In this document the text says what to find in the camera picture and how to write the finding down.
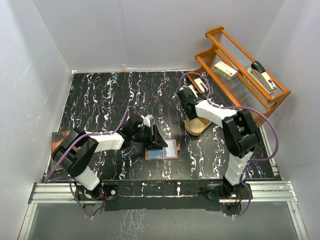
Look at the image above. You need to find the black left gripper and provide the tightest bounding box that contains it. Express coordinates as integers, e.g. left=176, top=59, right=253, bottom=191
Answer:
left=132, top=125, right=168, bottom=151

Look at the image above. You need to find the pink leather card holder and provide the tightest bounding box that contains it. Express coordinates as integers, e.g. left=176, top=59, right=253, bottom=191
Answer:
left=145, top=139, right=181, bottom=161

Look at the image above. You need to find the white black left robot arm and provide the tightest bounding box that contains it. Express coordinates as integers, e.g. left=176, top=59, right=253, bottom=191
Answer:
left=52, top=115, right=168, bottom=200

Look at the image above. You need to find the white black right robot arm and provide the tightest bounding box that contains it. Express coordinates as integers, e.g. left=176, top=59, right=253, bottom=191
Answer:
left=177, top=85, right=262, bottom=199

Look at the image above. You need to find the beige card tray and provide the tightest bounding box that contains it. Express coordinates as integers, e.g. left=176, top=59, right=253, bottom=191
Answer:
left=184, top=117, right=211, bottom=136

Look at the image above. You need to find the small white stapler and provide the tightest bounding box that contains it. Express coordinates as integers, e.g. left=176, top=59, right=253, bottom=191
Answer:
left=193, top=78, right=208, bottom=94

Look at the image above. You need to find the white staples box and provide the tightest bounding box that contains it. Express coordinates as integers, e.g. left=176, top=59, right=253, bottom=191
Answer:
left=214, top=61, right=238, bottom=81

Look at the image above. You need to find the orange wooden shelf rack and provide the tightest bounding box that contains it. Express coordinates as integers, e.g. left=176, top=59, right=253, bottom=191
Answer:
left=195, top=26, right=291, bottom=118

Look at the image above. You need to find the black beige stapler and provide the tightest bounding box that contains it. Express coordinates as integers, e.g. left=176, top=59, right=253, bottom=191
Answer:
left=247, top=61, right=277, bottom=93

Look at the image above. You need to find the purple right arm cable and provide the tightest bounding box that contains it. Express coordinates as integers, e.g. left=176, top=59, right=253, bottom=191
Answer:
left=179, top=71, right=279, bottom=217

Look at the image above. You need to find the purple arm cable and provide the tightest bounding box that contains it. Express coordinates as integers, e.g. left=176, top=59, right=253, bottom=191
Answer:
left=44, top=106, right=148, bottom=218
left=179, top=71, right=279, bottom=217

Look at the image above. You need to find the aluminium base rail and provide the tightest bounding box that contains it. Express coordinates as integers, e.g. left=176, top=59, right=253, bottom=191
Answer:
left=18, top=179, right=308, bottom=240

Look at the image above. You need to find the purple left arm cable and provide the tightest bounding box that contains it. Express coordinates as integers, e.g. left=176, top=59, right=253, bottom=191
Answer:
left=44, top=106, right=148, bottom=218

